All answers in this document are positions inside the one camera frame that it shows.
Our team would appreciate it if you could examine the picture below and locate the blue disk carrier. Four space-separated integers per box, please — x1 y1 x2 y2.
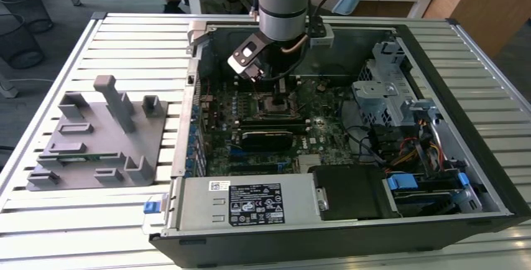
386 172 418 193

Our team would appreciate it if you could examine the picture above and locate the green RAM stick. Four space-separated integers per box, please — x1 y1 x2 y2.
57 154 105 162

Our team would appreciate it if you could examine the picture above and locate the black plastic shroud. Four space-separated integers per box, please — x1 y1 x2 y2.
311 164 402 221

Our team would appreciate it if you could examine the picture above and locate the CPU socket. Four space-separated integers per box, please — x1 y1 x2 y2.
255 91 299 120

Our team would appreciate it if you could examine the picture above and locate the white wrist camera black face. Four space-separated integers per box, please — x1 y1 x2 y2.
227 32 267 83

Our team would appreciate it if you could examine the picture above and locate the silver chipset heatsink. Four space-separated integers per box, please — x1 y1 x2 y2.
298 154 323 171

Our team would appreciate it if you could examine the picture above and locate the black connector block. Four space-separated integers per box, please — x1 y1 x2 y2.
371 125 402 156

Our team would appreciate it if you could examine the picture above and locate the black open PC case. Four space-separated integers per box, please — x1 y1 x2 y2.
149 20 531 269

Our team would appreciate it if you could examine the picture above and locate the green motherboard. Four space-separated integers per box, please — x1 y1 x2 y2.
195 75 362 177

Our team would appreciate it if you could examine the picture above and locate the black expansion slot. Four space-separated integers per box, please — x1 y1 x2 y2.
229 163 287 173

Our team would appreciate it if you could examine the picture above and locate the black mesh waste basket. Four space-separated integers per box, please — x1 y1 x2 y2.
0 13 46 70
0 0 55 34

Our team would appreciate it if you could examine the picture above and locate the wooden cabinet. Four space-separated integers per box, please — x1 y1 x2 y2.
423 0 531 59

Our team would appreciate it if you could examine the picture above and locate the silver power supply black label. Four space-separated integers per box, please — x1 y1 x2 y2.
165 173 329 236

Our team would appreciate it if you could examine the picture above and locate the black RAM slot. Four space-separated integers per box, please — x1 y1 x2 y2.
235 81 303 93
239 125 311 134
234 75 302 85
239 118 311 127

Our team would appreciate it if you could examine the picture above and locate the orange yellow wire bundle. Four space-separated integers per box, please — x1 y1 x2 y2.
427 141 445 171

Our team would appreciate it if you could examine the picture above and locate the black graphics card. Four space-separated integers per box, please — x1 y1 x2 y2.
241 130 294 152

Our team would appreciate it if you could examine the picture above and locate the small grey wrist camera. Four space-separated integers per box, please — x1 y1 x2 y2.
309 24 335 49

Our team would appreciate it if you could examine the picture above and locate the grey plastic parts rack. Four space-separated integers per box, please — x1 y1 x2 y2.
26 75 170 192

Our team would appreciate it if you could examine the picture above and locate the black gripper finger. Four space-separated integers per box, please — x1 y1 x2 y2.
275 79 291 99

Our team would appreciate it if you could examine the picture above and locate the silver drive cage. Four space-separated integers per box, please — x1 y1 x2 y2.
350 41 417 128

